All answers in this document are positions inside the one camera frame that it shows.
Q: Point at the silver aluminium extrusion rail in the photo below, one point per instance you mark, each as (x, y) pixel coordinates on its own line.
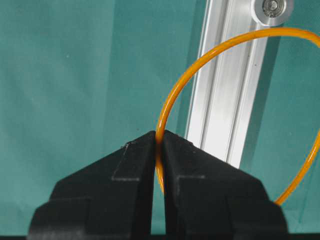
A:
(224, 89)

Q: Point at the orange rubber band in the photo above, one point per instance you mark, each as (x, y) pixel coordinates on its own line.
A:
(198, 64)

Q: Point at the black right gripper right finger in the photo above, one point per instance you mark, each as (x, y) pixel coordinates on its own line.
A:
(208, 199)

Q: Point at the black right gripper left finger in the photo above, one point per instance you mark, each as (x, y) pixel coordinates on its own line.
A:
(110, 199)

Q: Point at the silver pulley shaft right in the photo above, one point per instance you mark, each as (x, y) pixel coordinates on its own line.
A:
(271, 13)

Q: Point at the green cloth table cover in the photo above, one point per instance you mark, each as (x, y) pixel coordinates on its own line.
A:
(80, 78)

